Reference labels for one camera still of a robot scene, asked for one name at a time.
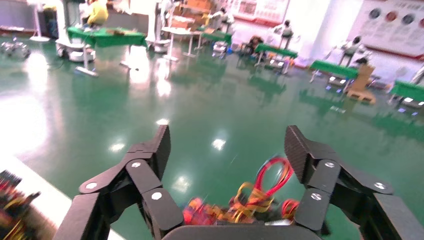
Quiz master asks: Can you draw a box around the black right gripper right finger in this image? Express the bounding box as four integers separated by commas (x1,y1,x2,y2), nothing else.
284,124,424,240

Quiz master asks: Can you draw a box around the white table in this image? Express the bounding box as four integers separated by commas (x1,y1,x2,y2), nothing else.
161,26,204,63

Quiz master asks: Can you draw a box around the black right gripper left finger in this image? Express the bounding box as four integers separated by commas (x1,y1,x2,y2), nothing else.
52,124,185,240

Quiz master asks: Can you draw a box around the grey low machine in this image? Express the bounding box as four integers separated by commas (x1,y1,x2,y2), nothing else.
0,39,31,61

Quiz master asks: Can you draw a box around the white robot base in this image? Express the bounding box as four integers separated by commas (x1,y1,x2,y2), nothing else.
54,39,98,64

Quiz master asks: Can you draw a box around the wire bundle in box top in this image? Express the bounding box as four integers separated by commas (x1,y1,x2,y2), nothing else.
0,169,41,240

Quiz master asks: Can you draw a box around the white floor stand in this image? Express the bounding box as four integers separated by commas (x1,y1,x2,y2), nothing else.
27,0,51,43

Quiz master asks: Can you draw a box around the wall poster with circles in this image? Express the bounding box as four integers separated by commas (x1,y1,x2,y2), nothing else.
359,0,424,58

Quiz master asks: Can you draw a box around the person in yellow shirt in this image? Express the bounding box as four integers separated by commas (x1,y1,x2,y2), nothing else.
86,0,110,28

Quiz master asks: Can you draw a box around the humanoid robot with dark head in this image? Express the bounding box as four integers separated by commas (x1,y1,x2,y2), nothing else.
340,34,364,67
279,19,295,48

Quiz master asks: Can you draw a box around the red white wall banner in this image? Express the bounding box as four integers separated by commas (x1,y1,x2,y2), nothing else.
231,0,290,24

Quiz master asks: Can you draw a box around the green cloth table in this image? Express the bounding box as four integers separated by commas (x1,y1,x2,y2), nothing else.
198,29,233,45
66,26,147,48
308,59,361,83
390,80,424,110
254,43,299,67

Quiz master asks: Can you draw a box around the tan wooden chair frame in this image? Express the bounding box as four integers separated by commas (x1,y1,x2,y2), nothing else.
345,63,378,106

